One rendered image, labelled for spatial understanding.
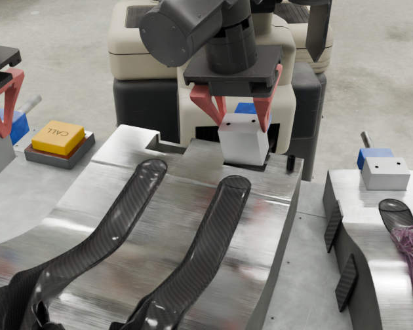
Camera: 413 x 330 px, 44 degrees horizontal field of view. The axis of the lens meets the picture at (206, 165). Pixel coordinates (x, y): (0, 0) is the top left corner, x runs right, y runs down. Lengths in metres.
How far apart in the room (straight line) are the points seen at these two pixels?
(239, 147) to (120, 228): 0.17
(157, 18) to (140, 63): 0.77
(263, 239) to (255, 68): 0.19
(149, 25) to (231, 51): 0.10
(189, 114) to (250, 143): 0.36
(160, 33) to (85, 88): 2.27
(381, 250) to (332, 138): 1.80
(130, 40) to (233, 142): 0.65
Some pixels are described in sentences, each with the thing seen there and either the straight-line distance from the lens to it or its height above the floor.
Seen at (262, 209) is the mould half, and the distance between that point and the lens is 0.60.
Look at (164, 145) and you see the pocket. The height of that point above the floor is 0.87.
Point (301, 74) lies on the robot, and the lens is 1.19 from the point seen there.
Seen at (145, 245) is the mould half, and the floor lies 0.88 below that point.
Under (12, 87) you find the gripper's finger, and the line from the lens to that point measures 0.62.
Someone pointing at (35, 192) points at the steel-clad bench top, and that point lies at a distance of 0.79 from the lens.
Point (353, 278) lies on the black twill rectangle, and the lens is 0.59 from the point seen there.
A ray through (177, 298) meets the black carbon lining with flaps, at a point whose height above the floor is 0.91.
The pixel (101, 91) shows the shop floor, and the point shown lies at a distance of 2.70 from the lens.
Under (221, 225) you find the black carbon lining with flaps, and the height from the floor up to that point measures 0.88.
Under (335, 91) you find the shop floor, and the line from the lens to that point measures 2.72.
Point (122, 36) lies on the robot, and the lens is 1.24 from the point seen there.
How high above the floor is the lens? 1.28
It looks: 37 degrees down
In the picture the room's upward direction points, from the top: straight up
